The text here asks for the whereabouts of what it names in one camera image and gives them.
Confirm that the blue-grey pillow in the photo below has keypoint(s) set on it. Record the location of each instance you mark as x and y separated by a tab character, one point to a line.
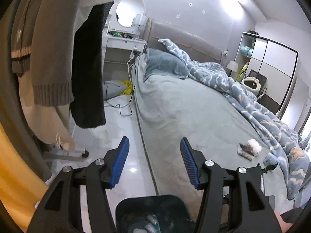
163	63

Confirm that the yellow curtain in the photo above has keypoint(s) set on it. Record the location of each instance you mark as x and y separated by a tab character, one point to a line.
21	189

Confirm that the blue white tissue pack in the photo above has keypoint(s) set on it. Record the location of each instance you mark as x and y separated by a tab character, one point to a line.
271	162

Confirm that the round wall mirror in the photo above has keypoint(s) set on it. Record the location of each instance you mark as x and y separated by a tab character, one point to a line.
127	10

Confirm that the white dressing table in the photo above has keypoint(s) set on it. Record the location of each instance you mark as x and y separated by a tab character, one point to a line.
118	40

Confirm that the black hanging coat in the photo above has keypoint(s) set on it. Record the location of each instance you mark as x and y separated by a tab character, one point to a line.
87	108

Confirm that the yellow plastic bag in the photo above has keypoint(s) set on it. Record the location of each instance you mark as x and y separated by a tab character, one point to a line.
129	87

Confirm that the white fluffy ball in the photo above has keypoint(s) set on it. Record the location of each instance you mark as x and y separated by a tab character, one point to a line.
254	147

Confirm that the blue cloud-pattern duvet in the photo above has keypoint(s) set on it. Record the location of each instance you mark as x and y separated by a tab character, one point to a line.
279	138

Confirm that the grey-green bed blanket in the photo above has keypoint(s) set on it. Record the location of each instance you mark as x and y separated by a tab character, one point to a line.
170	109

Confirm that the white cloud-shaped pet bed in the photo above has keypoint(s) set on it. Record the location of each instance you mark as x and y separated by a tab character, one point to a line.
252	84

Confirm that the white wardrobe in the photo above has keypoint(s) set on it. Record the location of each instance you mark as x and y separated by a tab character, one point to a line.
276	62

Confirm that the dark teal trash bin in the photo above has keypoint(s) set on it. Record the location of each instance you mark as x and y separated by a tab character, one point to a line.
165	213

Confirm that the bedside table lamp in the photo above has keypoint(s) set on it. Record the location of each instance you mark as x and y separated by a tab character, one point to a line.
232	68

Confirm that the white clothes rack base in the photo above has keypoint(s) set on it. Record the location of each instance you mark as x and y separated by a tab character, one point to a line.
59	151

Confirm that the black tissue pack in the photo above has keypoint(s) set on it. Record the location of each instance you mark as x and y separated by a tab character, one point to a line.
243	151

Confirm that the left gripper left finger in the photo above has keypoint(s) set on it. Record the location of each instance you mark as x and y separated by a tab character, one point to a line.
116	159

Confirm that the person right hand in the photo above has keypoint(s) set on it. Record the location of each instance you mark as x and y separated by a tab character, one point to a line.
283	225

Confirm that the grey upholstered headboard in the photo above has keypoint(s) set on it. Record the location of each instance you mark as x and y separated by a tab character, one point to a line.
198	49

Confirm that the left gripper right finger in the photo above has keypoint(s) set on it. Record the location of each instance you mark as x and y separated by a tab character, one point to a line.
189	162

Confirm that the brown knit cardigan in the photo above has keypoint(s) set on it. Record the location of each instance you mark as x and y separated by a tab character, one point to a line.
42	44

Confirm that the beige hanging coat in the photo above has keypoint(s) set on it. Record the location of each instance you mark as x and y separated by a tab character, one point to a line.
49	124

